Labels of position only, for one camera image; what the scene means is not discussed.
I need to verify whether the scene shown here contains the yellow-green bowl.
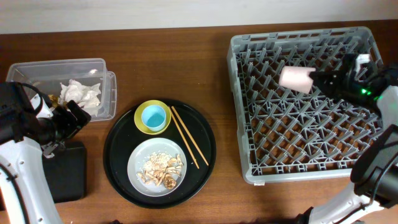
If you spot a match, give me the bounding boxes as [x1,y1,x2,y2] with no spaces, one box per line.
[134,100,171,135]

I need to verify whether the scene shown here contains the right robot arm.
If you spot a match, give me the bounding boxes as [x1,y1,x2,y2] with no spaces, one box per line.
[281,54,397,223]

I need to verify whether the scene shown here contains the clear plastic bin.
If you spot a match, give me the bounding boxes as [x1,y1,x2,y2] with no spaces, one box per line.
[6,58,117,122]

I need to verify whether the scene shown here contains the wooden chopstick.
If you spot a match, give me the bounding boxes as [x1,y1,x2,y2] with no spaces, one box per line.
[168,106,200,169]
[171,106,209,166]

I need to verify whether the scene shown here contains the black rectangular bin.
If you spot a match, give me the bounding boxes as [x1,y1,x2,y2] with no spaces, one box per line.
[0,141,88,212]

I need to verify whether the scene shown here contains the blue cup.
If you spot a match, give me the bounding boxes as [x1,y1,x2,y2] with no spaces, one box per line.
[141,105,166,132]

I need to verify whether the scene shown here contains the pink cup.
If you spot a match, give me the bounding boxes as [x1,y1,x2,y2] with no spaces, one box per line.
[279,66,316,94]

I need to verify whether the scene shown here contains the grey plate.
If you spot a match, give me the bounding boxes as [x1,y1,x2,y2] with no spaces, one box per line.
[127,138,187,197]

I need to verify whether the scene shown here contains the grey dishwasher rack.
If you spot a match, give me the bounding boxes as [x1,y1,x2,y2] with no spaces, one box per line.
[227,27,383,185]

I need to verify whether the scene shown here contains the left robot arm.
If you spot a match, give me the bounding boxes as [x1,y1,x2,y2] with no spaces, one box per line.
[1,82,91,223]

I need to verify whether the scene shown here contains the food scraps on plate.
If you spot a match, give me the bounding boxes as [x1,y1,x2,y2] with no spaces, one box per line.
[136,152,184,190]

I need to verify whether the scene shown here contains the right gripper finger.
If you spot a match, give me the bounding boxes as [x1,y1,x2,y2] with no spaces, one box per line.
[313,81,335,97]
[309,71,339,82]

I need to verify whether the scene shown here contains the white napkin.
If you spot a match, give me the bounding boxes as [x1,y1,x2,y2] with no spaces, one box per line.
[58,79,101,116]

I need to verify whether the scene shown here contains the gold foil wrapper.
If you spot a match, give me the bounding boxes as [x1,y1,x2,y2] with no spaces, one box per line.
[48,95,67,108]

